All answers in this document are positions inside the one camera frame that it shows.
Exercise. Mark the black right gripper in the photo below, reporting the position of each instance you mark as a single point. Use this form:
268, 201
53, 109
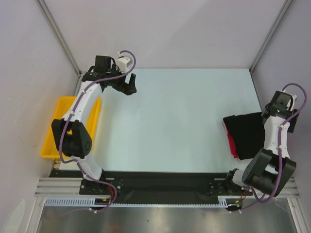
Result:
292, 124

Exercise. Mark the black t-shirt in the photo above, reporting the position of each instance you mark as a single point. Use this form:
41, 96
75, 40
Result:
248, 133

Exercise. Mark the aluminium frame rail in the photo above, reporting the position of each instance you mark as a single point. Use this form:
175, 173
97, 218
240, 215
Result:
69, 187

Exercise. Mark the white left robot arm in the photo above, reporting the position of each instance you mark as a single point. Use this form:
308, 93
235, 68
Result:
71, 137

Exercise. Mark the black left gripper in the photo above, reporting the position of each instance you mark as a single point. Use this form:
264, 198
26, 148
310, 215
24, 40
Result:
131, 89

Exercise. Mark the right aluminium corner post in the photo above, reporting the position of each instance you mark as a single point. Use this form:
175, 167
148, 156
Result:
271, 34

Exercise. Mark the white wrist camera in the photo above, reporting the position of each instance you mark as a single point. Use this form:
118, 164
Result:
123, 62
291, 103

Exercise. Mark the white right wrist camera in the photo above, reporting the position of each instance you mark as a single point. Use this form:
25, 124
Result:
291, 103

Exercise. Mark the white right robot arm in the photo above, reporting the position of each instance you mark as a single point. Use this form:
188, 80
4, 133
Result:
271, 168

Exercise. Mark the aluminium corner post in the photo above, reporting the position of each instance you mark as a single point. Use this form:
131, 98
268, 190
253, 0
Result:
271, 34
58, 34

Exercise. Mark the left aluminium corner post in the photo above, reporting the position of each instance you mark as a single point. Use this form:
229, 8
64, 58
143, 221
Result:
58, 34

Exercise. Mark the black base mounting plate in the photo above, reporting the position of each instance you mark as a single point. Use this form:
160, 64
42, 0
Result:
227, 178

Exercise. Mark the grey slotted cable duct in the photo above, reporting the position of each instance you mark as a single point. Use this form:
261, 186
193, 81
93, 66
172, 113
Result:
213, 202

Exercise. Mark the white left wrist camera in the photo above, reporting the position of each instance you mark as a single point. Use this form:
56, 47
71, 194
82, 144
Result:
123, 62

